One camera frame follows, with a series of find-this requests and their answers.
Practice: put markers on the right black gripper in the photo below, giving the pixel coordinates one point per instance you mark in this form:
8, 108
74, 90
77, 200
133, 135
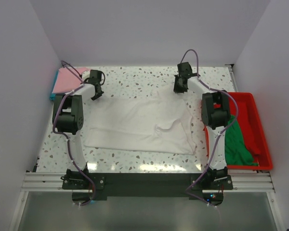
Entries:
176, 89

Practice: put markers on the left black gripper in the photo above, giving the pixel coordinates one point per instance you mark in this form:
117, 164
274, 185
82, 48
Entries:
94, 98

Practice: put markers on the white t shirt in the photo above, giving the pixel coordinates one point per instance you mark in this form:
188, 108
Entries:
161, 123

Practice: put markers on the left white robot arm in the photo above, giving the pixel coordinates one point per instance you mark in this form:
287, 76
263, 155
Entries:
71, 91

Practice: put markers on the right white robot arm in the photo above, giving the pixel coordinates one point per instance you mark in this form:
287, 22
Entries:
215, 115

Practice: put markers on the folded pink t shirt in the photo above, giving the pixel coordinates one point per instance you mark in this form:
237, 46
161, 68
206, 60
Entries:
65, 81

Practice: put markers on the folded teal t shirt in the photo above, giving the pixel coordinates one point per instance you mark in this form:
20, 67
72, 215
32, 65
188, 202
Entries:
52, 95

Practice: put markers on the red plastic bin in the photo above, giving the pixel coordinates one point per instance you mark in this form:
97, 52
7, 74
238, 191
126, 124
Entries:
243, 107

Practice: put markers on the green t shirt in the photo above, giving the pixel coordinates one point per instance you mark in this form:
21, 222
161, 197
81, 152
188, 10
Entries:
236, 152

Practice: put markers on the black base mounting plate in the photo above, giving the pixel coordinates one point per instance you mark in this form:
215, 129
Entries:
100, 186

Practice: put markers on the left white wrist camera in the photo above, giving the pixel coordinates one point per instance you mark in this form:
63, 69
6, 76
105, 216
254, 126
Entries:
85, 74

